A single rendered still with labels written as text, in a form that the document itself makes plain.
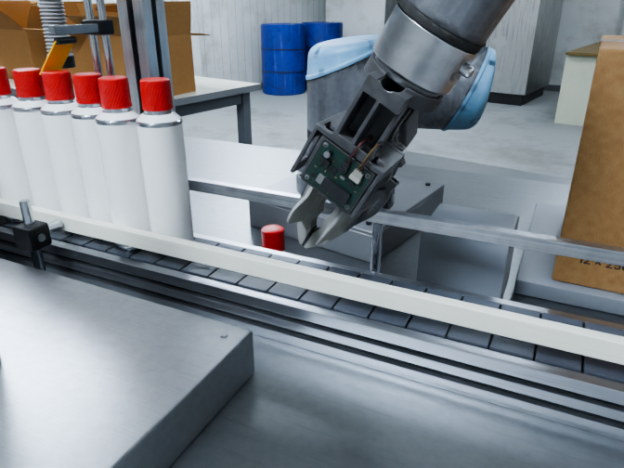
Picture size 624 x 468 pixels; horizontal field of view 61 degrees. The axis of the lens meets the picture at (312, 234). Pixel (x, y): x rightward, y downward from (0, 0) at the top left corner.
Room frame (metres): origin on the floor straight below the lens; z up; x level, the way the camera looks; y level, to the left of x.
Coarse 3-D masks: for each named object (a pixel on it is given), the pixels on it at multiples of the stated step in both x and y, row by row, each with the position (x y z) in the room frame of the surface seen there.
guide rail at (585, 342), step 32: (64, 224) 0.62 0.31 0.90; (96, 224) 0.60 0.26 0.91; (192, 256) 0.54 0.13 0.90; (224, 256) 0.52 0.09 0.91; (256, 256) 0.51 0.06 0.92; (320, 288) 0.47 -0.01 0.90; (352, 288) 0.45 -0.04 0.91; (384, 288) 0.44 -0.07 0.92; (448, 320) 0.41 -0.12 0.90; (480, 320) 0.40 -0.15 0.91; (512, 320) 0.39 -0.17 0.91; (544, 320) 0.39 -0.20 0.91; (576, 352) 0.37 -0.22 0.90; (608, 352) 0.36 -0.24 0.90
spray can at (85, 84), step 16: (80, 80) 0.64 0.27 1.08; (96, 80) 0.64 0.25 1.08; (80, 96) 0.64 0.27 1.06; (96, 96) 0.64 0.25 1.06; (80, 112) 0.63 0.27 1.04; (96, 112) 0.63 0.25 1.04; (80, 128) 0.63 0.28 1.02; (96, 128) 0.63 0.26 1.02; (80, 144) 0.63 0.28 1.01; (96, 144) 0.63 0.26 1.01; (80, 160) 0.64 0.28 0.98; (96, 160) 0.63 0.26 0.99; (96, 176) 0.63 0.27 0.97; (96, 192) 0.63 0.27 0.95; (96, 208) 0.63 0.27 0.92
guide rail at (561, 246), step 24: (216, 192) 0.61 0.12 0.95; (240, 192) 0.59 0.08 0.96; (264, 192) 0.58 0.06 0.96; (384, 216) 0.52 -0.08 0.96; (408, 216) 0.51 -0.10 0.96; (432, 216) 0.51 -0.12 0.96; (480, 240) 0.48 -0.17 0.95; (504, 240) 0.47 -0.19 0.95; (528, 240) 0.46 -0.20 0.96; (552, 240) 0.45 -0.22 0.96; (576, 240) 0.45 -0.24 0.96
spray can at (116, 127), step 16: (112, 80) 0.61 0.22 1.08; (112, 96) 0.60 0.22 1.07; (128, 96) 0.62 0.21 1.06; (112, 112) 0.61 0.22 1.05; (128, 112) 0.61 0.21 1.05; (112, 128) 0.60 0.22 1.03; (128, 128) 0.60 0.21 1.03; (112, 144) 0.60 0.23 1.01; (128, 144) 0.60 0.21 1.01; (112, 160) 0.60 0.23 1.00; (128, 160) 0.60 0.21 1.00; (112, 176) 0.60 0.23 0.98; (128, 176) 0.60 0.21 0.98; (112, 192) 0.60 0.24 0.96; (128, 192) 0.60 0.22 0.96; (144, 192) 0.61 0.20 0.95; (112, 208) 0.60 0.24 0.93; (128, 208) 0.60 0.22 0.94; (144, 208) 0.61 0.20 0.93; (128, 224) 0.60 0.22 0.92; (144, 224) 0.60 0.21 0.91
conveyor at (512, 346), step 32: (0, 224) 0.68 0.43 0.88; (128, 256) 0.58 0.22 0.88; (160, 256) 0.58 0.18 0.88; (256, 288) 0.50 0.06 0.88; (288, 288) 0.50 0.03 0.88; (416, 288) 0.50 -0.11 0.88; (384, 320) 0.44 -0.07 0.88; (416, 320) 0.44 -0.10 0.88; (576, 320) 0.44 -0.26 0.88; (512, 352) 0.39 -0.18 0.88; (544, 352) 0.39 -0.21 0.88
